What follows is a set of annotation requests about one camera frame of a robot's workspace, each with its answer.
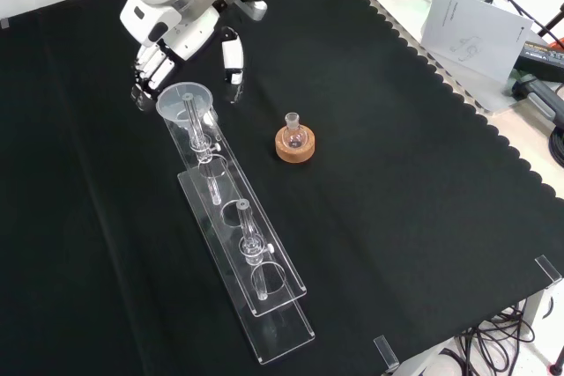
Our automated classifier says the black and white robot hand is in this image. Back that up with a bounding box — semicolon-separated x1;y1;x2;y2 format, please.
119;0;246;111

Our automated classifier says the white table leg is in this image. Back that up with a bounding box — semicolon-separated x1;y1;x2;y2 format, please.
523;286;548;343

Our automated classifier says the black table cloth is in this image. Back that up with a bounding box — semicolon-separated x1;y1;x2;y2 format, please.
0;0;564;376

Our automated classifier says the small round-bottom glass flask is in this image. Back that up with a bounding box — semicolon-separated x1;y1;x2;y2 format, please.
283;112;308;151

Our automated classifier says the translucent plastic funnel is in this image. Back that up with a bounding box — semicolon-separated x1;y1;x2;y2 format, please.
155;81;216;137

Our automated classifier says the black power adapter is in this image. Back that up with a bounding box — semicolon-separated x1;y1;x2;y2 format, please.
516;39;564;83

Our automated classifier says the black floor cable bundle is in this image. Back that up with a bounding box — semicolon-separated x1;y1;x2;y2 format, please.
453;300;537;376

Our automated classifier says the clear acrylic funnel stand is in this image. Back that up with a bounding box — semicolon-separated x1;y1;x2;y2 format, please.
165;92;316;366

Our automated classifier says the cork ring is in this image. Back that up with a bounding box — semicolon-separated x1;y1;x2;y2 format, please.
275;127;317;166

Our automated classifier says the grey plug housing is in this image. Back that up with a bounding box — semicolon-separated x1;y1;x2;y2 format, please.
512;72;564;122

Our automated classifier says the white paper booklet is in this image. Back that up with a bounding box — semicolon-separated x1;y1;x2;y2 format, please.
421;0;534;85

